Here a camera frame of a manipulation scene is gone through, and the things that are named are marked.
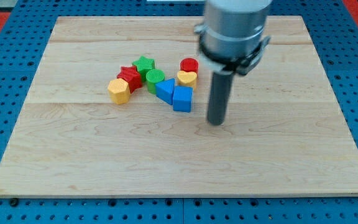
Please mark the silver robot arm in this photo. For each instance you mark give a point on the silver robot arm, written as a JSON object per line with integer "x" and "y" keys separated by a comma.
{"x": 230, "y": 35}

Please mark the blue cube block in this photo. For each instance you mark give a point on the blue cube block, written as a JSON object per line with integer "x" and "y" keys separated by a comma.
{"x": 182, "y": 98}

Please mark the yellow heart block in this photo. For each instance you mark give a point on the yellow heart block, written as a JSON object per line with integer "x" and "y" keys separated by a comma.
{"x": 188, "y": 79}

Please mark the blue triangle block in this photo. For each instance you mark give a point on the blue triangle block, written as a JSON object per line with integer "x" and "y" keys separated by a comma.
{"x": 165, "y": 90}

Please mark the green cylinder block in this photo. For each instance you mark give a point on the green cylinder block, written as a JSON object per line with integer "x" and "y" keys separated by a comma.
{"x": 153, "y": 77}

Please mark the red cylinder block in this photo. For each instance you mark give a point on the red cylinder block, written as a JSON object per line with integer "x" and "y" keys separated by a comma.
{"x": 189, "y": 65}

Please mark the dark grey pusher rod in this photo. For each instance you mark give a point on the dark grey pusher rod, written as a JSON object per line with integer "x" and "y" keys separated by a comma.
{"x": 221, "y": 83}

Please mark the green star block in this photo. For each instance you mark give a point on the green star block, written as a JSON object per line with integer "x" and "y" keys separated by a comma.
{"x": 143, "y": 65}

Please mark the light wooden board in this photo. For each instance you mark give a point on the light wooden board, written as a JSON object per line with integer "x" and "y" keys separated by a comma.
{"x": 284, "y": 134}

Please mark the red star block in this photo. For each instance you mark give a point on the red star block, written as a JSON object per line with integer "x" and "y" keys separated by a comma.
{"x": 132, "y": 76}

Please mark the yellow hexagon block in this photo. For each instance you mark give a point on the yellow hexagon block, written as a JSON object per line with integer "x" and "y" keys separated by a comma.
{"x": 119, "y": 91}

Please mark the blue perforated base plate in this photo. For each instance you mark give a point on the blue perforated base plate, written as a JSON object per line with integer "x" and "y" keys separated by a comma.
{"x": 25, "y": 27}

